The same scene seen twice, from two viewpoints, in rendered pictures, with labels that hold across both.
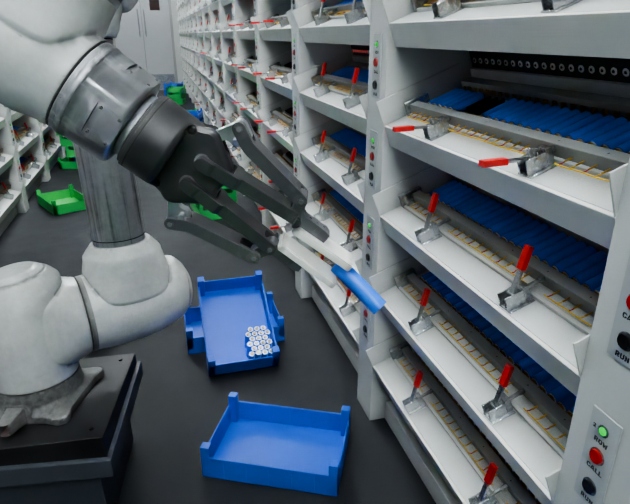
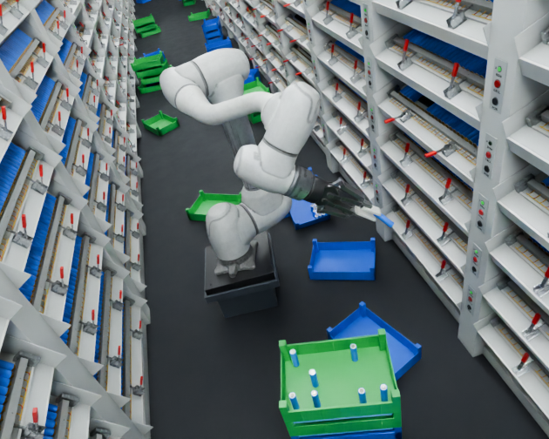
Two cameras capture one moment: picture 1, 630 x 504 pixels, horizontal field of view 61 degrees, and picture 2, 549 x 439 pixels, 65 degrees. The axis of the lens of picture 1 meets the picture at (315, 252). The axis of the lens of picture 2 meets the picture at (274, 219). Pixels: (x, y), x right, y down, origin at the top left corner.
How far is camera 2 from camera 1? 79 cm
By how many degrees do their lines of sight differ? 18
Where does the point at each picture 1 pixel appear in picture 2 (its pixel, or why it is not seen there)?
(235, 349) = (306, 213)
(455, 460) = (428, 259)
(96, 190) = not seen: hidden behind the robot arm
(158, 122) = (316, 188)
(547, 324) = (458, 210)
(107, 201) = not seen: hidden behind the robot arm
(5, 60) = (274, 185)
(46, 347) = (240, 239)
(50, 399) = (244, 260)
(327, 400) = (361, 233)
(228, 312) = not seen: hidden behind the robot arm
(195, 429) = (299, 259)
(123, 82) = (306, 180)
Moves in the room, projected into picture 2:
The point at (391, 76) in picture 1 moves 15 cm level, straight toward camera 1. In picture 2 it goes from (378, 81) to (381, 98)
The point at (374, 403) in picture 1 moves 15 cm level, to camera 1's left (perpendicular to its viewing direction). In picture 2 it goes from (386, 233) to (355, 238)
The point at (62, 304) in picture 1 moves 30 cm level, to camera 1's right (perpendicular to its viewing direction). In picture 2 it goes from (242, 220) to (315, 208)
